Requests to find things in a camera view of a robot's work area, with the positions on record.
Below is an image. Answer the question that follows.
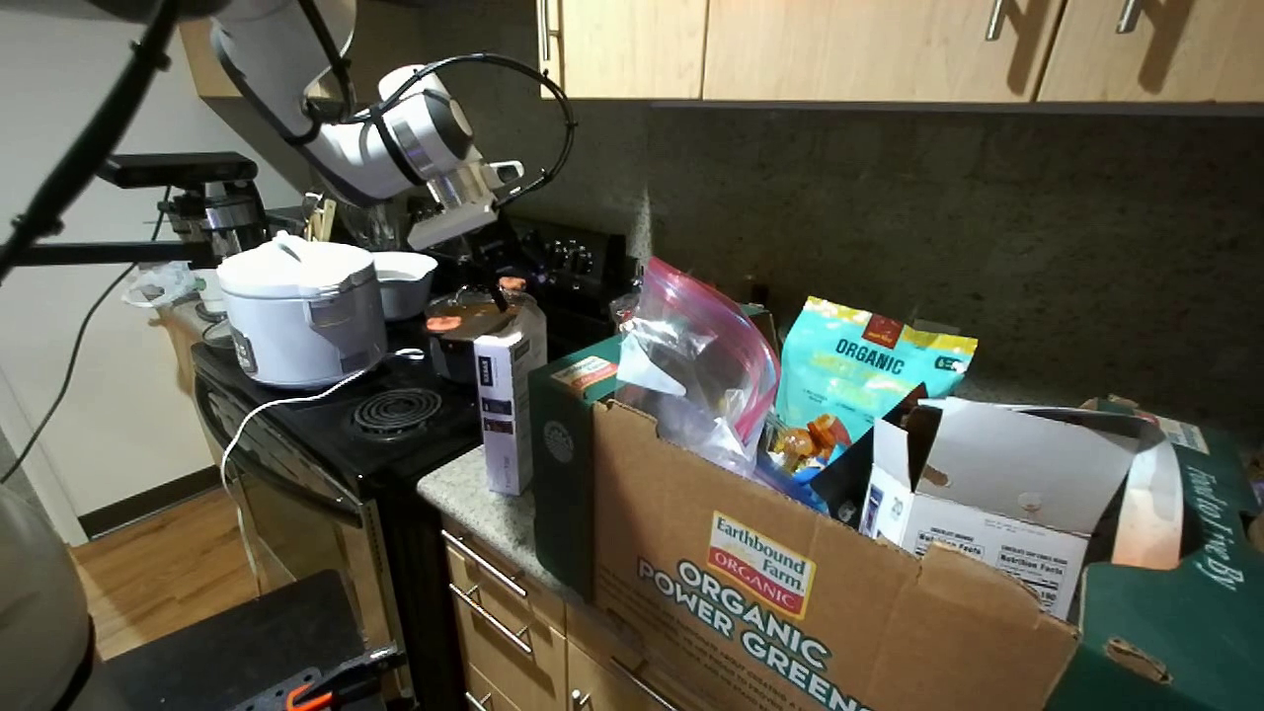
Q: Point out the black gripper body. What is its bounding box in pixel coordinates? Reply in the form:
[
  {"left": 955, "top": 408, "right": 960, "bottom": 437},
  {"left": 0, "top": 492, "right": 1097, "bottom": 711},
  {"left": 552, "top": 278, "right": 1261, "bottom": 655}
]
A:
[{"left": 452, "top": 212, "right": 539, "bottom": 283}]

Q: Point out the white RXBAR snack box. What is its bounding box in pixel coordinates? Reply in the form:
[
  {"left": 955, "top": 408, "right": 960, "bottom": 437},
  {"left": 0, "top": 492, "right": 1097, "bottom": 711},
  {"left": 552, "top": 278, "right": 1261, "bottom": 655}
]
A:
[{"left": 469, "top": 288, "right": 552, "bottom": 501}]

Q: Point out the green brown cardboard produce box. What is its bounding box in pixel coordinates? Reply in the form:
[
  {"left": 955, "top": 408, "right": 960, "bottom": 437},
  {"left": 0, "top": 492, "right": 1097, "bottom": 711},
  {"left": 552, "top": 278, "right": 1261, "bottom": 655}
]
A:
[{"left": 526, "top": 330, "right": 1264, "bottom": 711}]

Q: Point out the white open carton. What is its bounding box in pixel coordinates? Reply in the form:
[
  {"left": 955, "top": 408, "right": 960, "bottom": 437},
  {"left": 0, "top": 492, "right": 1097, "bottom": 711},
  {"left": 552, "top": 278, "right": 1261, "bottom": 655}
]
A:
[{"left": 856, "top": 390, "right": 1155, "bottom": 625}]

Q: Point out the white ceramic pot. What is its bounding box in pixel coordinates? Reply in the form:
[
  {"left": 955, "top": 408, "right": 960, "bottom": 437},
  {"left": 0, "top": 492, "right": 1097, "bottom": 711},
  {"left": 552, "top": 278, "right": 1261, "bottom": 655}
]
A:
[{"left": 372, "top": 247, "right": 443, "bottom": 325}]

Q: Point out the clear zip bag pink seal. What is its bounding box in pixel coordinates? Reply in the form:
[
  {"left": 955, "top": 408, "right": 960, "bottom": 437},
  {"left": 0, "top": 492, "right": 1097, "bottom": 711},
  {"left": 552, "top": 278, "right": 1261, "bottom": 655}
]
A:
[{"left": 610, "top": 253, "right": 783, "bottom": 479}]

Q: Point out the white rice cooker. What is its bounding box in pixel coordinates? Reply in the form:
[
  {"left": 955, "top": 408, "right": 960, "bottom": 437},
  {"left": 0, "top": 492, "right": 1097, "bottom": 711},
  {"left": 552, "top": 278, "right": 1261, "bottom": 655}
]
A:
[{"left": 214, "top": 230, "right": 396, "bottom": 395}]

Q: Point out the black kitchen stove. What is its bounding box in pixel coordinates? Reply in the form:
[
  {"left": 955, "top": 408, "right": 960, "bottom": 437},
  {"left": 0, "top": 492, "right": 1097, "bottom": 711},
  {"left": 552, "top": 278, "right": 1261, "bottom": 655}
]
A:
[{"left": 191, "top": 192, "right": 630, "bottom": 711}]

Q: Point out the teal organic snack bag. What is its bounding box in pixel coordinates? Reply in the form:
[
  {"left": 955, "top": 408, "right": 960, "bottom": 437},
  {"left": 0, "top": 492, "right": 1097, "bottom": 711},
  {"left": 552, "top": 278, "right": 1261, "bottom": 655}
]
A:
[{"left": 759, "top": 291, "right": 980, "bottom": 509}]

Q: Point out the wooden drawer cabinet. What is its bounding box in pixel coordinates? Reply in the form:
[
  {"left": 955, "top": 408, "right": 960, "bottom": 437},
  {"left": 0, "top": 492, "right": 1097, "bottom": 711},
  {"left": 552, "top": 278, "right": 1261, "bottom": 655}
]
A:
[{"left": 432, "top": 519, "right": 688, "bottom": 711}]

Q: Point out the black horizontal rod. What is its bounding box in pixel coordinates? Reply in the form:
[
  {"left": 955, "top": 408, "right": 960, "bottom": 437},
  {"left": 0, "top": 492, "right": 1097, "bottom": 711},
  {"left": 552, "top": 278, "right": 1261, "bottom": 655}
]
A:
[{"left": 0, "top": 238, "right": 222, "bottom": 270}]

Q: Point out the wooden upper cabinet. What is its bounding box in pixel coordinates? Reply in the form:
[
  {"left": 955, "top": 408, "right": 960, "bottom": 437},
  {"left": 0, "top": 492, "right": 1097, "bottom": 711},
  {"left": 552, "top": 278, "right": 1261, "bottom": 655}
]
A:
[{"left": 531, "top": 0, "right": 1264, "bottom": 112}]

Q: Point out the black orange bar clamp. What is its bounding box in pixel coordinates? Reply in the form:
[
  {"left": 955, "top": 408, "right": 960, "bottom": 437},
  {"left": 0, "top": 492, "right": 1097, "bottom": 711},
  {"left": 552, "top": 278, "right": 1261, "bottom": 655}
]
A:
[{"left": 281, "top": 645, "right": 417, "bottom": 711}]

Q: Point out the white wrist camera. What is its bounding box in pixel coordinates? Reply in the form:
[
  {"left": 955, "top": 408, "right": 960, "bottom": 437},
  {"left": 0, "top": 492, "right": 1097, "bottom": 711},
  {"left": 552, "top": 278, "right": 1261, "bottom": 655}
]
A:
[{"left": 402, "top": 192, "right": 503, "bottom": 253}]

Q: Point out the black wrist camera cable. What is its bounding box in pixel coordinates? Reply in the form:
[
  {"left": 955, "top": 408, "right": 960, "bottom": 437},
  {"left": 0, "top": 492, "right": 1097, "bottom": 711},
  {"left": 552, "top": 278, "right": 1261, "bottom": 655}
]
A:
[{"left": 294, "top": 0, "right": 576, "bottom": 200}]

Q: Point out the white cooker power cord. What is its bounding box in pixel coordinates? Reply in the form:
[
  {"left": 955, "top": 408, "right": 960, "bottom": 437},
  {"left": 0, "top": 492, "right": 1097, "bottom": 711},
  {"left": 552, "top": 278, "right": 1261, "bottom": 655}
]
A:
[{"left": 214, "top": 345, "right": 432, "bottom": 492}]

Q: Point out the black camera stand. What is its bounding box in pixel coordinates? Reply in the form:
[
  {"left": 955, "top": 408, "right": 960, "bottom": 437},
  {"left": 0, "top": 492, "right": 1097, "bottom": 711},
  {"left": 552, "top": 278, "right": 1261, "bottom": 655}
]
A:
[{"left": 155, "top": 180, "right": 273, "bottom": 263}]

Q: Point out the black stereo camera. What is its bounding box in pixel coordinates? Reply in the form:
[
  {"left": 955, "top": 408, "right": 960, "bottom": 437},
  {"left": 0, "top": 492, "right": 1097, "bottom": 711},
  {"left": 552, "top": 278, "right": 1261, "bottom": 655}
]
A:
[{"left": 91, "top": 149, "right": 260, "bottom": 192}]

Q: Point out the thin dark camera cable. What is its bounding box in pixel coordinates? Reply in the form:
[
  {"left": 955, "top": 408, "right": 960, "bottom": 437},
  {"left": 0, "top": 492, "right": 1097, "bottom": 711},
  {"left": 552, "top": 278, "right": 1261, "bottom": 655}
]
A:
[{"left": 10, "top": 192, "right": 174, "bottom": 470}]

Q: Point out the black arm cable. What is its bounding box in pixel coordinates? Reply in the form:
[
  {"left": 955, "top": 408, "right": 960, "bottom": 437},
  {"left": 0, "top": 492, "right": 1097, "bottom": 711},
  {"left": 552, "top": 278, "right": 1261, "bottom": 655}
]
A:
[{"left": 0, "top": 0, "right": 185, "bottom": 282}]

